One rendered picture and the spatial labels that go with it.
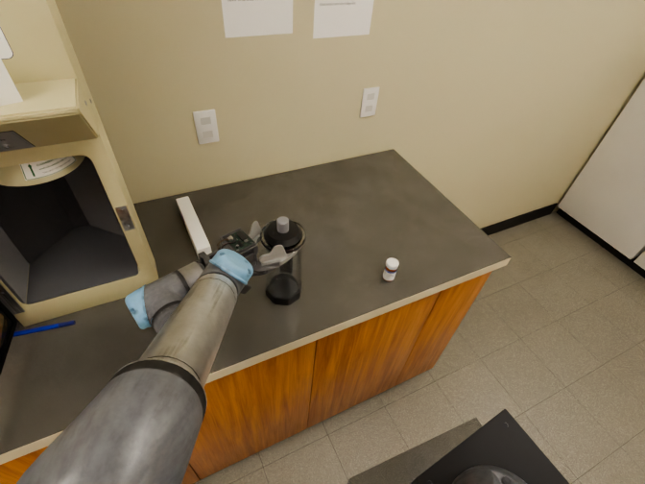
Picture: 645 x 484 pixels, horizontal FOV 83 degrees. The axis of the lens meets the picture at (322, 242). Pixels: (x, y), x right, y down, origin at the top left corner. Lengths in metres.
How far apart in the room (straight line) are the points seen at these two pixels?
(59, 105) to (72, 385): 0.61
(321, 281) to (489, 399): 1.30
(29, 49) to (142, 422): 0.60
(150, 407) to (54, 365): 0.74
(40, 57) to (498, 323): 2.28
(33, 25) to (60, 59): 0.05
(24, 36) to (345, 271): 0.85
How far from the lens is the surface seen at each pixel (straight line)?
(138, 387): 0.37
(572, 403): 2.36
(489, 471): 0.71
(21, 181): 0.91
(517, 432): 0.72
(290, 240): 0.85
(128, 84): 1.25
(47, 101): 0.71
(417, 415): 1.97
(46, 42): 0.77
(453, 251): 1.27
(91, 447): 0.35
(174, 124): 1.31
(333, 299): 1.04
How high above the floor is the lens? 1.78
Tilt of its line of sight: 45 degrees down
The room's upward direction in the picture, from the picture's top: 6 degrees clockwise
